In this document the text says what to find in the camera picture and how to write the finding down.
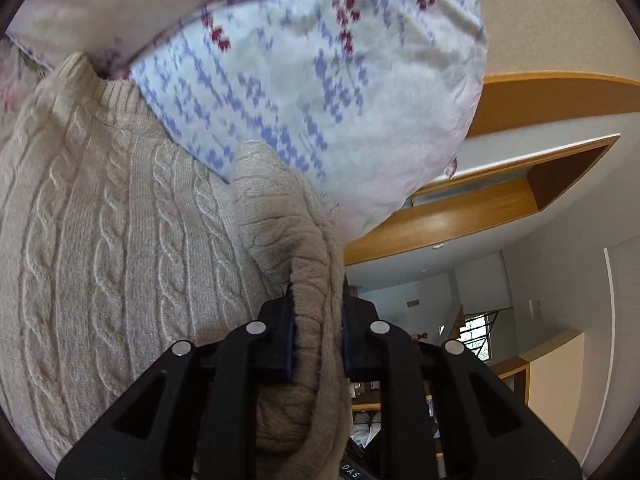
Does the pink floral pillow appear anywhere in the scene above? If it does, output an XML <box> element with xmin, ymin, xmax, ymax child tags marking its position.
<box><xmin>5</xmin><ymin>0</ymin><xmax>311</xmax><ymax>77</ymax></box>

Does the beige cable knit sweater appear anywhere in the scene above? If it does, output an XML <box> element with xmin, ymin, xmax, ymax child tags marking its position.
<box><xmin>0</xmin><ymin>52</ymin><xmax>353</xmax><ymax>480</ymax></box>

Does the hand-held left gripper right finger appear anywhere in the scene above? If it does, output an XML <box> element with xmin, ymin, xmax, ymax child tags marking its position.
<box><xmin>340</xmin><ymin>277</ymin><xmax>584</xmax><ymax>480</ymax></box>

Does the blue print floral pillow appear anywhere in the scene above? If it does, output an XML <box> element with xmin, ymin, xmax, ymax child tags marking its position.
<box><xmin>127</xmin><ymin>0</ymin><xmax>489</xmax><ymax>241</ymax></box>

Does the window with grille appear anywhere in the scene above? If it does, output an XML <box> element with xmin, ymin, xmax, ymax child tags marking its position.
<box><xmin>461</xmin><ymin>312</ymin><xmax>502</xmax><ymax>361</ymax></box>

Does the floral bed blanket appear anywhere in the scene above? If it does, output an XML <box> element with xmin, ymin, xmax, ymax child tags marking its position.
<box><xmin>0</xmin><ymin>35</ymin><xmax>51</xmax><ymax>136</ymax></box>

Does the wooden headboard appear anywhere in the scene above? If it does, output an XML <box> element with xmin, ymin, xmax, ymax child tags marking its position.
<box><xmin>462</xmin><ymin>72</ymin><xmax>640</xmax><ymax>148</ymax></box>

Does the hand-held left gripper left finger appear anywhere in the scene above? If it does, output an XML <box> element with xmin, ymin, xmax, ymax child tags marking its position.
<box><xmin>55</xmin><ymin>284</ymin><xmax>297</xmax><ymax>480</ymax></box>

